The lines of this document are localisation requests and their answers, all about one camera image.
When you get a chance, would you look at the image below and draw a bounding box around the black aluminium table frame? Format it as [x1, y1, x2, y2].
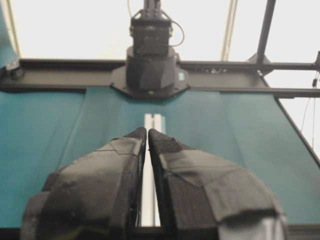
[0, 0, 320, 240]

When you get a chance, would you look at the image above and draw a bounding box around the silver aluminium extrusion rail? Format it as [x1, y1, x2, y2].
[141, 113, 166, 227]

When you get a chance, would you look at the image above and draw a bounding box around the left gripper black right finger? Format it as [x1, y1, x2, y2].
[148, 129, 289, 240]

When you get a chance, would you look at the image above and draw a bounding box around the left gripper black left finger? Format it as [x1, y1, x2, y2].
[20, 127, 147, 240]

